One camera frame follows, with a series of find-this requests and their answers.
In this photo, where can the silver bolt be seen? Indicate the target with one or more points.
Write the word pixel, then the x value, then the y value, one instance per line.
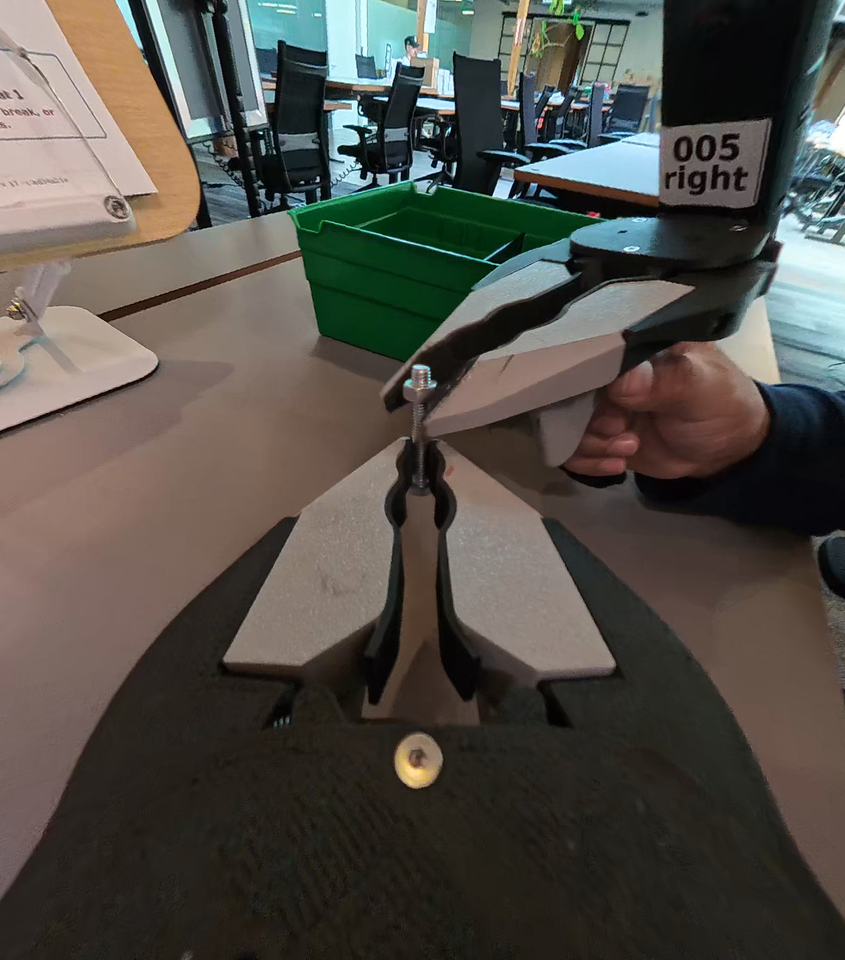
pixel 419 442

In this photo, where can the black metal stand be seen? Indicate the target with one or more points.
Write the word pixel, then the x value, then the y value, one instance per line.
pixel 231 90

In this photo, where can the person's right hand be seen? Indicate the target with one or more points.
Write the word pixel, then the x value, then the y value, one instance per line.
pixel 692 412

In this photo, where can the green hanging plant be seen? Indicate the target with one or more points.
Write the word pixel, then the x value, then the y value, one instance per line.
pixel 565 19

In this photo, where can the person's right forearm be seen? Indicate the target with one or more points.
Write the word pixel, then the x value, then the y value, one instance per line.
pixel 827 457

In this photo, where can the silver hex nut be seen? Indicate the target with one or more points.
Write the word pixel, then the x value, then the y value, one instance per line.
pixel 415 388

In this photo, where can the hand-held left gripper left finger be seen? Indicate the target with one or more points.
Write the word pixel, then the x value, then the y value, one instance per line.
pixel 310 592

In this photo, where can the green plastic bin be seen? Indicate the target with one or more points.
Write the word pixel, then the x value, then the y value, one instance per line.
pixel 362 300

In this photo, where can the acrylic sign holder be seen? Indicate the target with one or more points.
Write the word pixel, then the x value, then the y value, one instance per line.
pixel 25 135

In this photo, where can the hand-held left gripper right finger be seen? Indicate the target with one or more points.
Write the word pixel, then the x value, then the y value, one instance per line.
pixel 520 592

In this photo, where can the wooden edged desk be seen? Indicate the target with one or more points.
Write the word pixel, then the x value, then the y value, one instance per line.
pixel 587 171

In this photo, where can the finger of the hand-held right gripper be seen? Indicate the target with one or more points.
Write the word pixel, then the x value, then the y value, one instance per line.
pixel 565 352
pixel 497 300

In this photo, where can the plywood board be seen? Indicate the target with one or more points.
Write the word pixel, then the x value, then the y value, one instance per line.
pixel 167 150

